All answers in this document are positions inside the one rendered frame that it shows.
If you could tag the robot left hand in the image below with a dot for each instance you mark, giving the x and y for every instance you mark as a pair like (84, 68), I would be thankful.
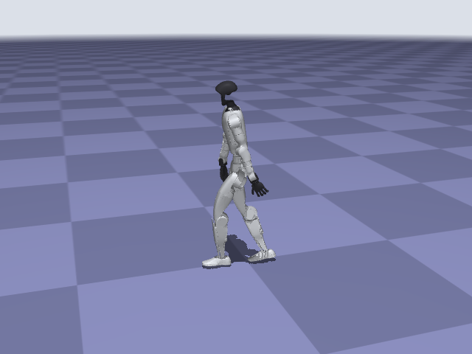
(257, 187)

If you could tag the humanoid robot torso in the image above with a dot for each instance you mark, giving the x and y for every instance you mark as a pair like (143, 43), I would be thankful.
(236, 164)

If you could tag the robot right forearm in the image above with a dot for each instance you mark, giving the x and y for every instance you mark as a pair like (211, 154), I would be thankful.
(224, 151)

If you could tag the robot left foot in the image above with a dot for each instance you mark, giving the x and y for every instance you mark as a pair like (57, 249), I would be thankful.
(217, 262)

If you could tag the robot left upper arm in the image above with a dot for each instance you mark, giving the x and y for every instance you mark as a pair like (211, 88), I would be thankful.
(236, 128)

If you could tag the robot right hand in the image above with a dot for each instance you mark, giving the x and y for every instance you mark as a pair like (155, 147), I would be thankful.
(223, 170)

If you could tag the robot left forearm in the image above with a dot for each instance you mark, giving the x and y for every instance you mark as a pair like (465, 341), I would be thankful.
(246, 161)

